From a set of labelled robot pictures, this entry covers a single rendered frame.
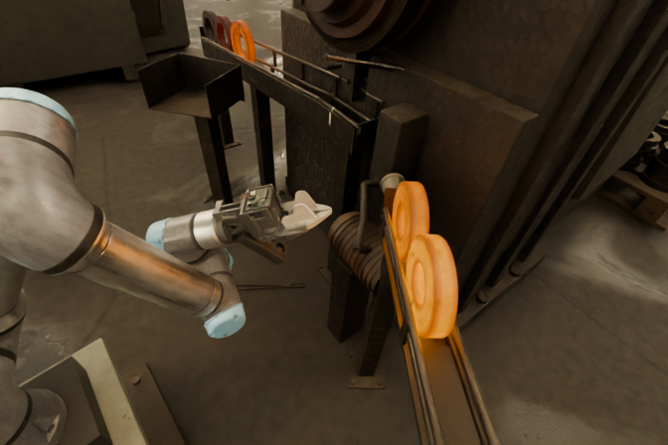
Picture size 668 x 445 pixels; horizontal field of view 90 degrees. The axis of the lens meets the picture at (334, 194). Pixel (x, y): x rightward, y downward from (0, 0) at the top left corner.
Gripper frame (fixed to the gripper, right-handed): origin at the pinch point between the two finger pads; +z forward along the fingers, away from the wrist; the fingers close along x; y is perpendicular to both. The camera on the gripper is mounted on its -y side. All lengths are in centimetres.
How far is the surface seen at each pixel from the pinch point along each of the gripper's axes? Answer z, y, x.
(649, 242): 132, -118, 62
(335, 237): -3.5, -21.7, 13.6
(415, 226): 15.5, -1.0, -6.4
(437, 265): 16.8, 3.1, -17.8
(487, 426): 17.9, -5.5, -34.5
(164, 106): -58, 6, 65
